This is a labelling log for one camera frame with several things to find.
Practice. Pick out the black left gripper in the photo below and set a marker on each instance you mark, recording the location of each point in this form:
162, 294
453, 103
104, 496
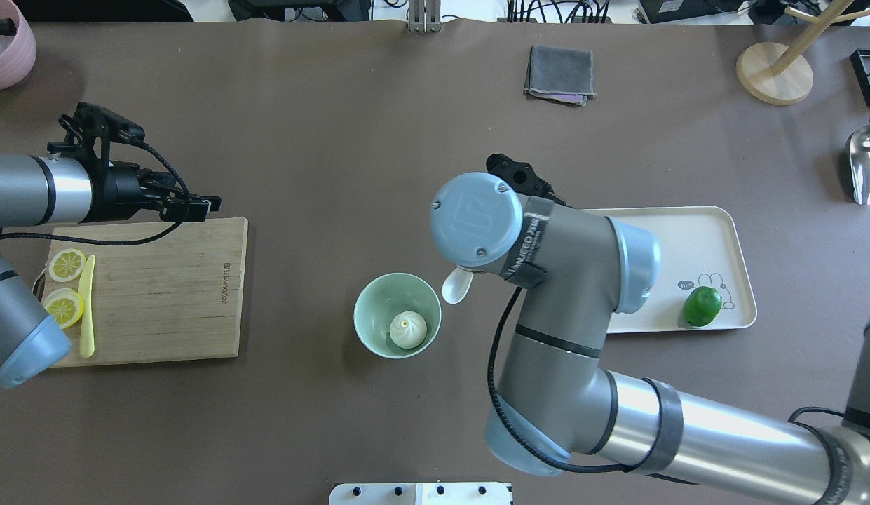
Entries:
118, 193

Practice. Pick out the white steamed bun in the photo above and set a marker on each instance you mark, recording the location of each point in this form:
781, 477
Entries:
408, 330

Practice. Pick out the white ceramic spoon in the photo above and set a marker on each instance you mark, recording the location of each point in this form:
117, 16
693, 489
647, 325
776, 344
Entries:
457, 285

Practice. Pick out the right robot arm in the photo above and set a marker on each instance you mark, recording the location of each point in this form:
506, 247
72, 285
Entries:
555, 410

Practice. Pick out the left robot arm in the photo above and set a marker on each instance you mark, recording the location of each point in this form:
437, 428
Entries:
69, 188

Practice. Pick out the pink bowl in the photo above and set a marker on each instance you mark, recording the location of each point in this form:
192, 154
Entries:
17, 52

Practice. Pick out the light green bowl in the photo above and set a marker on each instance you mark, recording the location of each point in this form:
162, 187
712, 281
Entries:
381, 301

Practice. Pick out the wooden cutting board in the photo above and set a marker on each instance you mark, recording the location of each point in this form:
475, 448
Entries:
174, 299

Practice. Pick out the yellow plastic knife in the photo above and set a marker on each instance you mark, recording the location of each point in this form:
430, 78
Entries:
85, 290

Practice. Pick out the lower lemon slice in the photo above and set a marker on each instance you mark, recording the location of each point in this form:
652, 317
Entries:
66, 265

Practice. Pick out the upper lemon slice stack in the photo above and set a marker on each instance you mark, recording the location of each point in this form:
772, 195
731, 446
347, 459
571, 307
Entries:
65, 305

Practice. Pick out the folded grey cloth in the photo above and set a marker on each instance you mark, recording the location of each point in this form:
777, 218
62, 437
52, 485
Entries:
564, 75

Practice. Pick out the cream rabbit tray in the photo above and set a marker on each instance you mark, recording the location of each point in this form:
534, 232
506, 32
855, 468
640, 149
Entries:
699, 246

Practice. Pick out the green lime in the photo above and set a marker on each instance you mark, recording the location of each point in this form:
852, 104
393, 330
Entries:
702, 306

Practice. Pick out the wooden cup tree stand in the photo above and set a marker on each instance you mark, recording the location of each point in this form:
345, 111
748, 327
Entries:
779, 74

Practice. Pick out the mirror tray with glass rack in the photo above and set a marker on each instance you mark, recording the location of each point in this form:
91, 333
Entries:
860, 62

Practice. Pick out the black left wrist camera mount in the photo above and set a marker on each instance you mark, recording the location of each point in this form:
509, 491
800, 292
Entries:
89, 133

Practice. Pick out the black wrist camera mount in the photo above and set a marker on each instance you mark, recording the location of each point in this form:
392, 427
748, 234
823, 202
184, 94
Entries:
89, 133
521, 177

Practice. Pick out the aluminium frame post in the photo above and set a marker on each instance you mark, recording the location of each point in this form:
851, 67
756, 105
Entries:
424, 16

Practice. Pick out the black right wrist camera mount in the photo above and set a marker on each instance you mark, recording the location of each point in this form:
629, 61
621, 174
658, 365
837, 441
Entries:
521, 177

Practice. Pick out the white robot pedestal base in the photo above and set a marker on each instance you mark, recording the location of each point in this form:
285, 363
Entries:
467, 492

